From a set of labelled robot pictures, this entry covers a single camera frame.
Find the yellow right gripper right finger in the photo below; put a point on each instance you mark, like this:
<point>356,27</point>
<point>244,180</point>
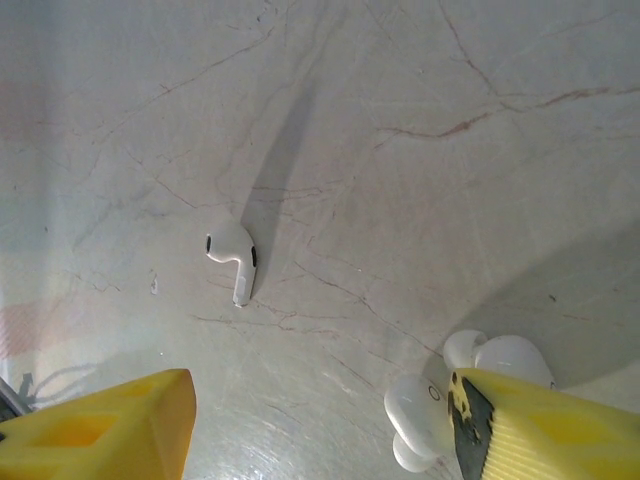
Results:
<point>550,440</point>

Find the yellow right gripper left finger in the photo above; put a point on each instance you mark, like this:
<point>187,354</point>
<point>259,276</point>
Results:
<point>100,435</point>

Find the white stem earbud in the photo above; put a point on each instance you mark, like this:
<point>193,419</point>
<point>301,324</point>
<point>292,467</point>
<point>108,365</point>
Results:
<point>227,245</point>

